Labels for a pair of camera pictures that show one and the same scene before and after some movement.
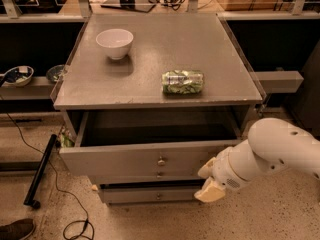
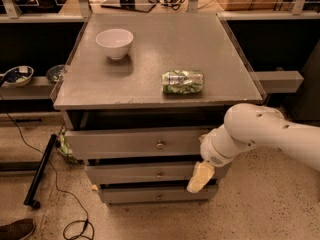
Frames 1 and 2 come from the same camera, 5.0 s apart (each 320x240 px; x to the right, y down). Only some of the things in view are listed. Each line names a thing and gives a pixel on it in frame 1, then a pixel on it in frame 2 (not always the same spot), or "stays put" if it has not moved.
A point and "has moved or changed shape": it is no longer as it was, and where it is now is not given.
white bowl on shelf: (18, 76) stays put
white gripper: (224, 171) to (212, 151)
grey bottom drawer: (150, 195) stays put
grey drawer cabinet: (152, 99) stays put
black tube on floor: (29, 199) stays put
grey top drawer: (143, 144) has moved or changed shape
